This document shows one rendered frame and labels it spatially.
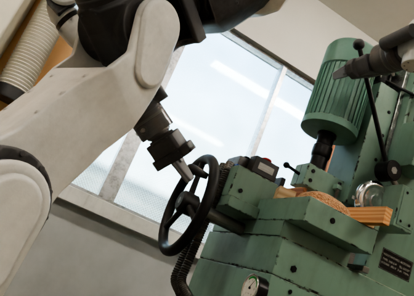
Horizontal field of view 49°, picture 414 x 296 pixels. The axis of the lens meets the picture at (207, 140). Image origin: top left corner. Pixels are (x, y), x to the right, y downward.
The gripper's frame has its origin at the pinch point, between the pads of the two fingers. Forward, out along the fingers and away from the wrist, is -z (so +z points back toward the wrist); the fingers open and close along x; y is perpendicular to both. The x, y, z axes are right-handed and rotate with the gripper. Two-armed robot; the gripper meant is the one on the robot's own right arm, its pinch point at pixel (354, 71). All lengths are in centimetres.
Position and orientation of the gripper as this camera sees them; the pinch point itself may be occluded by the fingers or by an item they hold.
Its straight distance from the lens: 140.1
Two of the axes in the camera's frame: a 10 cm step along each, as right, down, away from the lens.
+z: 3.9, -1.5, -9.1
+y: 1.9, 9.8, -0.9
